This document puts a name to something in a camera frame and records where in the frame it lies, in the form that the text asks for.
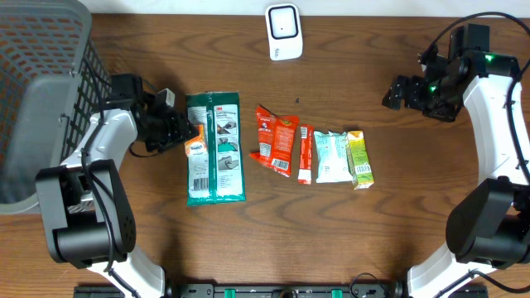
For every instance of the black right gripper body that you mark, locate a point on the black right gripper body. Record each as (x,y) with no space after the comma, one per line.
(434,99)

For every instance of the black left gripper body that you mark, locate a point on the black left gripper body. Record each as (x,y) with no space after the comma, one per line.
(163,133)

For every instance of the orange snack box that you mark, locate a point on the orange snack box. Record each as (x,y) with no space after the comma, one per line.
(197,145)

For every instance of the green snack bag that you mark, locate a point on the green snack bag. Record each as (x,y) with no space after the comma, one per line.
(216,177)

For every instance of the green yellow juice carton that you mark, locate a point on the green yellow juice carton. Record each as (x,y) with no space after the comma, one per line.
(359,167)

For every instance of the red chips bag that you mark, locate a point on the red chips bag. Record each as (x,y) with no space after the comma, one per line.
(276,136)

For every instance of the light blue snack packet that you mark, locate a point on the light blue snack packet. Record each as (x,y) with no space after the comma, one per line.
(333,165)

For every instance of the red snack stick packet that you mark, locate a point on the red snack stick packet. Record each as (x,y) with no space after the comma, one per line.
(304,174)

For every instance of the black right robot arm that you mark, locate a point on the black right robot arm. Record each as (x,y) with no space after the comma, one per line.
(488,230)

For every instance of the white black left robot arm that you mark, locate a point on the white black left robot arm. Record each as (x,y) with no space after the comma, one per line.
(87,218)

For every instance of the white barcode scanner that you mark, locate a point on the white barcode scanner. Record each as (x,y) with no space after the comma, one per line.
(284,31)

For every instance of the grey plastic mesh basket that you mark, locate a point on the grey plastic mesh basket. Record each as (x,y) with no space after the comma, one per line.
(51,78)

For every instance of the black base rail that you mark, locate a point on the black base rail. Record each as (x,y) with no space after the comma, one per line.
(210,291)

